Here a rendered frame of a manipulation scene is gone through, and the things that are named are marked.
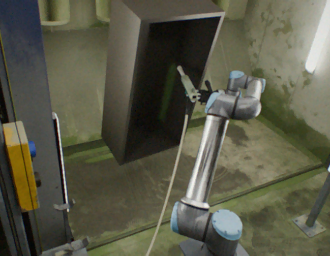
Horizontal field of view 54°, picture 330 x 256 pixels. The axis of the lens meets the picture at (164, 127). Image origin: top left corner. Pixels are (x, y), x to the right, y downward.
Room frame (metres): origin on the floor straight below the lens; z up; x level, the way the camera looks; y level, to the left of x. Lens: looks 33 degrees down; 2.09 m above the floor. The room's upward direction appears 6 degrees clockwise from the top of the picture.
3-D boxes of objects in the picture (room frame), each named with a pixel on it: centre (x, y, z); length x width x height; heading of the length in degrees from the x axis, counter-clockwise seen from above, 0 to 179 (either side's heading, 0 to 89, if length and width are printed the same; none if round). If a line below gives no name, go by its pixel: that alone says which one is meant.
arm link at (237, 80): (2.01, -0.45, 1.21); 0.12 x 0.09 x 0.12; 74
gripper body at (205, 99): (1.97, -0.27, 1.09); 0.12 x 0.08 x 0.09; 103
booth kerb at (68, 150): (3.02, 0.00, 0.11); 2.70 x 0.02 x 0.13; 121
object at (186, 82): (2.06, -0.12, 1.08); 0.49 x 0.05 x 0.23; 12
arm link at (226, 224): (1.07, -0.34, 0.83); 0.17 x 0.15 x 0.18; 74
